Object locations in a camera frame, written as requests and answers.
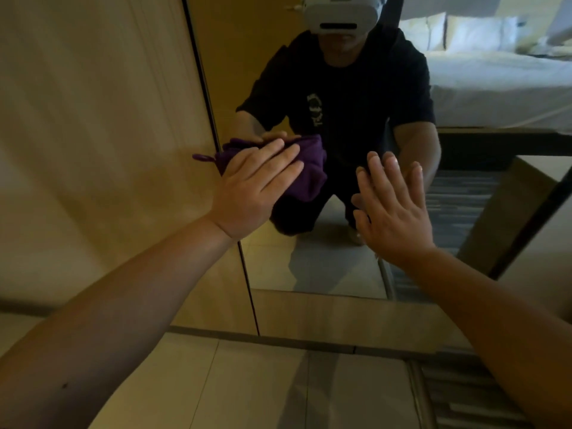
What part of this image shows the person's right hand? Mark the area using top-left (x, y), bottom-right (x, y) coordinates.
top-left (352, 151), bottom-right (437, 269)

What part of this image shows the wooden baseboard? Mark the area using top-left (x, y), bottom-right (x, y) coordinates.
top-left (169, 288), bottom-right (474, 356)

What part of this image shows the person's right forearm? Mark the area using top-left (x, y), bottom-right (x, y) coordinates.
top-left (397, 246), bottom-right (572, 429)

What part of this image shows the wooden wardrobe door panel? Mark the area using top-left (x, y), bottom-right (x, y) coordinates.
top-left (0, 0), bottom-right (260, 338)

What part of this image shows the person's left forearm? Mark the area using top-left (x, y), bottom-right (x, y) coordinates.
top-left (0, 214), bottom-right (235, 429)

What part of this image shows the tall wall mirror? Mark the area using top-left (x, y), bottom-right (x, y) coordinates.
top-left (180, 0), bottom-right (572, 310)

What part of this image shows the metal floor threshold strip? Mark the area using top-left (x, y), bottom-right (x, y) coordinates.
top-left (405, 359), bottom-right (439, 429)

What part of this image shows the person's left hand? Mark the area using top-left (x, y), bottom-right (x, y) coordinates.
top-left (206, 138), bottom-right (306, 242)

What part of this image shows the purple cloth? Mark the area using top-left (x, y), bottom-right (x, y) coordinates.
top-left (192, 133), bottom-right (328, 204)

